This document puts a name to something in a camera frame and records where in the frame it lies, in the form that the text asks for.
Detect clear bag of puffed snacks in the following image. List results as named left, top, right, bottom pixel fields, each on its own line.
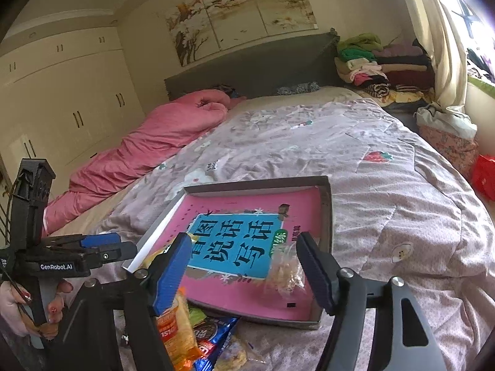
left=263, top=245, right=310, bottom=298

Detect white cloth bag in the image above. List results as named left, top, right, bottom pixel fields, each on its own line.
left=415, top=102, right=478, bottom=140

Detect pink floral bag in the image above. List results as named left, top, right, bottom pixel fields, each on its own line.
left=420, top=124, right=480, bottom=180

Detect pink duvet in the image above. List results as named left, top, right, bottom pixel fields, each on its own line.
left=42, top=90, right=248, bottom=236

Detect pile of folded clothes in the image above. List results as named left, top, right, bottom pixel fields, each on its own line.
left=334, top=33, right=436, bottom=105

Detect dark patterned cloth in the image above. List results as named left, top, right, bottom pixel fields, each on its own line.
left=276, top=81, right=321, bottom=95
left=211, top=84, right=248, bottom=99

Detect cream curtain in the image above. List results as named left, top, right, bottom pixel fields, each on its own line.
left=398, top=0, right=470, bottom=109

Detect window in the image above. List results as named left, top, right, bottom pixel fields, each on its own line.
left=429, top=0, right=495, bottom=51

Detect grey shallow cardboard box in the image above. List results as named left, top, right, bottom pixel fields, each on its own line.
left=122, top=175, right=334, bottom=331

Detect person's left hand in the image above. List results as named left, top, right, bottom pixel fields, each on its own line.
left=0, top=280, right=74, bottom=337

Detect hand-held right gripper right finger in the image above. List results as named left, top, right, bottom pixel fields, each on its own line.
left=296, top=231, right=455, bottom=371

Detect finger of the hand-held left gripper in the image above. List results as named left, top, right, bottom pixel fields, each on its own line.
left=41, top=232, right=122, bottom=250
left=77, top=241, right=138, bottom=275

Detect green snack packet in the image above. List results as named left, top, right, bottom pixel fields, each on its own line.
left=187, top=305, right=207, bottom=325

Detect grey bed headboard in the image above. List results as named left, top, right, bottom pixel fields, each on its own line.
left=164, top=28, right=341, bottom=101

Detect pink book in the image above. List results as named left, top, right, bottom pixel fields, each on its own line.
left=147, top=189, right=323, bottom=321

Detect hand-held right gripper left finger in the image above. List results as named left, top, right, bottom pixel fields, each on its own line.
left=50, top=233, right=194, bottom=371

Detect green windowsill cover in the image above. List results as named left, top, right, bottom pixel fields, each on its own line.
left=468, top=77, right=495, bottom=97

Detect red plastic bag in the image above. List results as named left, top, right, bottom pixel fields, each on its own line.
left=471, top=155, right=495, bottom=202

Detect dark blue cookie packet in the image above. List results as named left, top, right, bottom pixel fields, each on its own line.
left=189, top=315, right=240, bottom=371

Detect clothes on windowsill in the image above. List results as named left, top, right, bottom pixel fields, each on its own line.
left=466, top=48, right=495, bottom=83

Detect cream built-in wardrobe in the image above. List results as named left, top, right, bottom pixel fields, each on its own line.
left=0, top=23, right=145, bottom=202

